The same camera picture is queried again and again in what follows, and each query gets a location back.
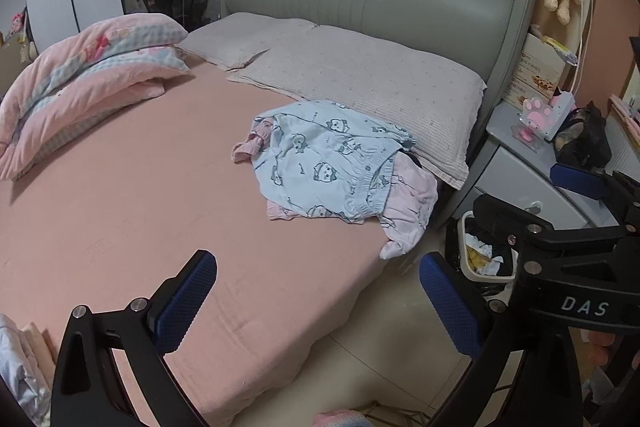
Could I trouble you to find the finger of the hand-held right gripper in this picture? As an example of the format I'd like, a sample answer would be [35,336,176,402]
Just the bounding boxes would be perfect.
[472,193,556,253]
[550,163,640,228]

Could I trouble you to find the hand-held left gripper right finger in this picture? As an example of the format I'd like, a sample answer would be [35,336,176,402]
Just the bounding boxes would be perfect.
[419,252,576,427]

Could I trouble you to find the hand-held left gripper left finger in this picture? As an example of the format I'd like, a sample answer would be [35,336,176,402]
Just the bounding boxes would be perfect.
[50,249,218,427]

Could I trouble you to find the light blue printed pajama shorts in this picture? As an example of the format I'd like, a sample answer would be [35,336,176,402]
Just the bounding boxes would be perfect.
[250,101,418,225]

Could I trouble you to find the white trash bin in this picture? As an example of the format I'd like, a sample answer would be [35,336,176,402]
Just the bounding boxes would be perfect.
[460,209,523,283]

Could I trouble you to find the black bag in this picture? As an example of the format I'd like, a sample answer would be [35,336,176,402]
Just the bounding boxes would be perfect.
[555,102,613,168]

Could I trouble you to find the grey nightstand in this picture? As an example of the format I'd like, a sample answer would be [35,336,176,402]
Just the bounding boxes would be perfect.
[435,99,640,233]

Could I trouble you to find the pink paw phone stand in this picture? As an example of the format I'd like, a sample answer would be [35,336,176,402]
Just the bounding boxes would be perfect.
[511,99,556,152]

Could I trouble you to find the pink printed pajama garment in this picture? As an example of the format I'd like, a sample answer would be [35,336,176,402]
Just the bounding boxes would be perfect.
[230,117,440,260]

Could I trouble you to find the bed with pink sheet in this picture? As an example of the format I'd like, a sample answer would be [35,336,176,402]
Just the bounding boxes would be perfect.
[0,12,488,427]

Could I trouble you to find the cardboard box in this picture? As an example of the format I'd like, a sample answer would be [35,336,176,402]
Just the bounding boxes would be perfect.
[502,32,576,110]

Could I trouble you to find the pink fabric item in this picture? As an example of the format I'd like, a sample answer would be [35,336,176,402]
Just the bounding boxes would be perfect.
[312,409,368,427]

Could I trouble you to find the large beige pillow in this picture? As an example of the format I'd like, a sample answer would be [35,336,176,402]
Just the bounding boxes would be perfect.
[226,25,488,190]

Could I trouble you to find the pale folded garment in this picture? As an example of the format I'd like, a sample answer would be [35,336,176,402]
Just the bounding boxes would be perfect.
[0,313,53,427]

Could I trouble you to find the pink folded quilt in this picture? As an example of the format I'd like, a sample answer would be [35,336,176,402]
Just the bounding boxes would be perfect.
[0,13,193,182]

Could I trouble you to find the small beige pillow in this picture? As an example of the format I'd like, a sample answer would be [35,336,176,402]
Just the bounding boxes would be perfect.
[177,12,318,72]

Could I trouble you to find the white shelf rack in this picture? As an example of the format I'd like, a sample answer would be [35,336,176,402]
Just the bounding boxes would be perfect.
[0,9,38,62]

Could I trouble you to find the white cable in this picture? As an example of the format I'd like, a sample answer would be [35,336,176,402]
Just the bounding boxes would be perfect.
[570,0,597,92]

